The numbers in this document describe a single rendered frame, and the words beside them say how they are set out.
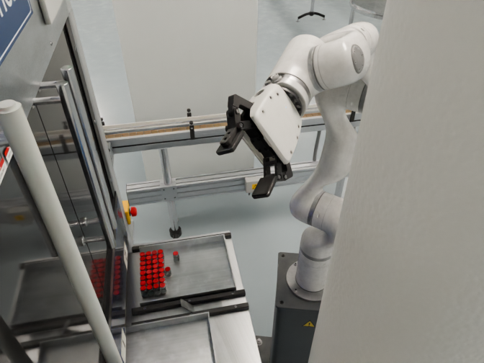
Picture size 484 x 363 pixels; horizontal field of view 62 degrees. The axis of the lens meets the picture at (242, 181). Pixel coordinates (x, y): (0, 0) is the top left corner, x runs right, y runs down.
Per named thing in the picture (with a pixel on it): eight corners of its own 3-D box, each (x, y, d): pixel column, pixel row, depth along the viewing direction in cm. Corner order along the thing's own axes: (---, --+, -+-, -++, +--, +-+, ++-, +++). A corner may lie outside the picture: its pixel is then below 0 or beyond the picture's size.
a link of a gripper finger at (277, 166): (278, 136, 63) (264, 158, 59) (292, 159, 65) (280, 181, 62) (263, 140, 65) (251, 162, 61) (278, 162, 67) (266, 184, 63)
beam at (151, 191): (129, 206, 246) (125, 191, 239) (130, 198, 252) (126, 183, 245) (372, 173, 271) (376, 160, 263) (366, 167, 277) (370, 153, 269)
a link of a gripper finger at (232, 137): (240, 104, 57) (220, 135, 53) (252, 121, 58) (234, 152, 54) (224, 109, 59) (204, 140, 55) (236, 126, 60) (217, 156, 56)
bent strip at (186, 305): (182, 315, 139) (181, 305, 135) (181, 307, 141) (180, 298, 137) (222, 307, 141) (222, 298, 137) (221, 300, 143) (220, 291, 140)
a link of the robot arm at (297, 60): (322, 108, 68) (276, 117, 73) (341, 65, 75) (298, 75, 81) (302, 66, 63) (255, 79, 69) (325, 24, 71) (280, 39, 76)
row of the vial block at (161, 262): (160, 295, 145) (159, 287, 142) (158, 257, 158) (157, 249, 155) (167, 294, 145) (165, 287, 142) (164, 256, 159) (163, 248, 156)
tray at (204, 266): (140, 309, 141) (139, 303, 139) (140, 252, 160) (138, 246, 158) (236, 292, 146) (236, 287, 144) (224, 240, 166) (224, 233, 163)
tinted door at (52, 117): (104, 296, 106) (28, 93, 69) (111, 191, 139) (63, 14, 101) (106, 295, 106) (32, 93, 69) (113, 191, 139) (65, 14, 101)
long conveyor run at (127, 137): (57, 162, 213) (47, 137, 203) (61, 145, 224) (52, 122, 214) (389, 124, 242) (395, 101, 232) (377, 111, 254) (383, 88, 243)
